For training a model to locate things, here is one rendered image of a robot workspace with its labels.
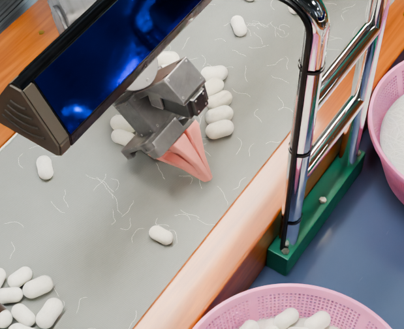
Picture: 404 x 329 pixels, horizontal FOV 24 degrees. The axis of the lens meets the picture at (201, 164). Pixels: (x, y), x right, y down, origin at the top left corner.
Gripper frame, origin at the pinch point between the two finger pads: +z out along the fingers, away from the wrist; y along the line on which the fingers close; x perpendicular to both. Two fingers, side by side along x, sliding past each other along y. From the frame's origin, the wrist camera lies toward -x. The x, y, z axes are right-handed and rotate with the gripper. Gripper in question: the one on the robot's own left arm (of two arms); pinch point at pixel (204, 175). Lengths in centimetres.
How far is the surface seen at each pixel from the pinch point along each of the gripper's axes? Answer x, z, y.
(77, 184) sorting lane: 9.8, -8.8, -9.1
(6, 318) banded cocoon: 4.4, -5.6, -28.7
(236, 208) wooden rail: -4.7, 4.2, -2.4
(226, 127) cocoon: 1.1, -1.5, 7.7
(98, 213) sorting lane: 6.6, -5.1, -11.0
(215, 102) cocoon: 3.3, -4.1, 10.4
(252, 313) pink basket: -8.2, 12.4, -12.0
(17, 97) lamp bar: -23.5, -25.0, -22.7
